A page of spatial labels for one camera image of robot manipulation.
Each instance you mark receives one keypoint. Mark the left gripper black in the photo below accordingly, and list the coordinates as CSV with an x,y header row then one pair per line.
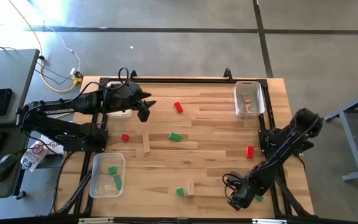
x,y
127,95

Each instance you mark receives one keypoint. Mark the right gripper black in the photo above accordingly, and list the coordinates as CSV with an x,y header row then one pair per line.
x,y
245,188

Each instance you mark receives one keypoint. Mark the green rectangular block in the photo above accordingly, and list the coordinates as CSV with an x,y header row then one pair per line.
x,y
175,136
258,198

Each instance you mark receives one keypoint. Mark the red rectangular block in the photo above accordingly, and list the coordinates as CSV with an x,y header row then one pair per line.
x,y
249,152
178,107

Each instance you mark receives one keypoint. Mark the long natural wooden plank block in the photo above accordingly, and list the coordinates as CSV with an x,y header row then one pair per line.
x,y
146,141

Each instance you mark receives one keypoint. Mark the small red cube block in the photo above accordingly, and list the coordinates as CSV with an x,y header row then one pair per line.
x,y
125,137

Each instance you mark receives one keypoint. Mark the natural wooden rectangular block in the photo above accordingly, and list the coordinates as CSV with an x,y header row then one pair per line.
x,y
190,188

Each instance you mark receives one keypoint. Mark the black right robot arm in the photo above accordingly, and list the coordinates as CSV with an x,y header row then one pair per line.
x,y
291,137

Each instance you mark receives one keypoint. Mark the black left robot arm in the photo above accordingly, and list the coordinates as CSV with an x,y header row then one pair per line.
x,y
57,110

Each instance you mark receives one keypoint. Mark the white plastic bin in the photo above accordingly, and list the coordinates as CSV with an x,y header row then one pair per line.
x,y
238,93
120,114

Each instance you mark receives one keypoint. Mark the small green cube block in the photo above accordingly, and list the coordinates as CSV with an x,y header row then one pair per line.
x,y
180,191
112,170

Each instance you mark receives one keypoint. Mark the natural wooden curved block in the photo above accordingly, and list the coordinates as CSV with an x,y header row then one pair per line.
x,y
250,108

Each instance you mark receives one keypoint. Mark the long green block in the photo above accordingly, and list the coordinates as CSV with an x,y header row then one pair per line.
x,y
117,182

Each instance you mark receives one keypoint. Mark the clear plastic bin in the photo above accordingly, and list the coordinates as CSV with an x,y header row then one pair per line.
x,y
99,186

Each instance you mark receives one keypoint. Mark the white printed bag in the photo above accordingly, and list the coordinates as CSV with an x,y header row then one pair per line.
x,y
54,144

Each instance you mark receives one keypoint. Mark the printed snack bag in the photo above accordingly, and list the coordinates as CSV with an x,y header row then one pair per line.
x,y
34,154

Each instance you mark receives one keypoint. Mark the grey desk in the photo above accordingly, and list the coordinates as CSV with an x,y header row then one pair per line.
x,y
8,71

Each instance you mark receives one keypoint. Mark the black smartphone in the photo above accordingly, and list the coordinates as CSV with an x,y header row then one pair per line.
x,y
0,102

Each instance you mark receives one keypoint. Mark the black computer mouse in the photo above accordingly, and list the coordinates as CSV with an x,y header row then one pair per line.
x,y
4,166

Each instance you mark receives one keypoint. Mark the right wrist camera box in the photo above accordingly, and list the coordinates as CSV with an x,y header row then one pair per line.
x,y
236,203

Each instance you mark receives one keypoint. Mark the black frame bracket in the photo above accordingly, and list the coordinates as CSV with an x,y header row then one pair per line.
x,y
132,74
227,73

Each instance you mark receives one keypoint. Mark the black aluminium table frame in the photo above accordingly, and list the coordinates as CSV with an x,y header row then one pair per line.
x,y
182,80

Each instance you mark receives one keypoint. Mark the white metal bracket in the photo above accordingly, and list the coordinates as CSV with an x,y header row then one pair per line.
x,y
95,220
269,221

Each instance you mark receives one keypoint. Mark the grey metal table frame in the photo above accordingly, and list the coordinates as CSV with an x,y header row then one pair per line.
x,y
350,140

